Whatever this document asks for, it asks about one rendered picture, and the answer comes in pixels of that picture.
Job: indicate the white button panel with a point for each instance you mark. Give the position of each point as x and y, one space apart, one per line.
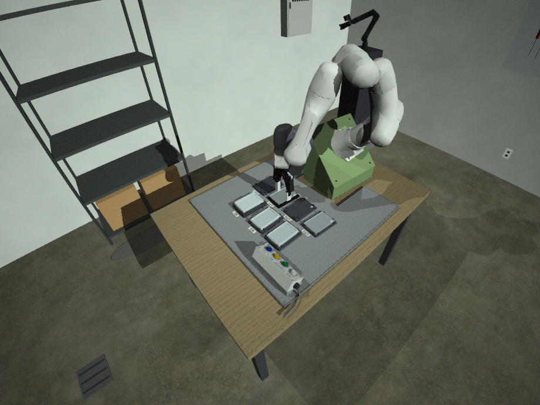
285 277

